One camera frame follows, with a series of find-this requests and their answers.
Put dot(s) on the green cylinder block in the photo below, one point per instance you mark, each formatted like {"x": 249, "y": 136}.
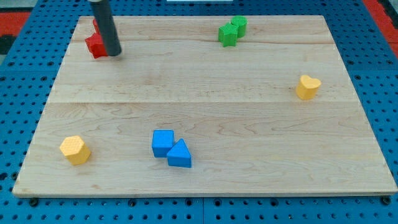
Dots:
{"x": 241, "y": 22}

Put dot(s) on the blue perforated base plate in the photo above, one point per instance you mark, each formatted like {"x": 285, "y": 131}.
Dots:
{"x": 28, "y": 72}

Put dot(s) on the red block behind rod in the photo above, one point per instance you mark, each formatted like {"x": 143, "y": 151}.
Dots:
{"x": 95, "y": 24}

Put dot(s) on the light wooden board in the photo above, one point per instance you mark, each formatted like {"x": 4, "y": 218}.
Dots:
{"x": 236, "y": 108}

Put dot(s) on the red star block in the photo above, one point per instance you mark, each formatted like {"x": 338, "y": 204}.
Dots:
{"x": 96, "y": 46}

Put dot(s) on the blue cube block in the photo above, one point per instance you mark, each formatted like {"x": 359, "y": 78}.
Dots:
{"x": 162, "y": 142}

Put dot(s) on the yellow heart block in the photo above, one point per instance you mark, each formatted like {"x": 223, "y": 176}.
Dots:
{"x": 307, "y": 87}

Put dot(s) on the grey cylindrical pointer rod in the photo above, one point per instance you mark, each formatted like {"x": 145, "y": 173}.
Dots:
{"x": 107, "y": 29}

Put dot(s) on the blue triangle block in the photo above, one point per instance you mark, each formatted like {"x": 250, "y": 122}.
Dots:
{"x": 179, "y": 155}

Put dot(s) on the green star block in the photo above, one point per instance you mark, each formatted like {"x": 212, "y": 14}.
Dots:
{"x": 228, "y": 34}

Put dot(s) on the yellow hexagon block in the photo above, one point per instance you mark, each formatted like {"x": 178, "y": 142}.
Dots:
{"x": 75, "y": 150}

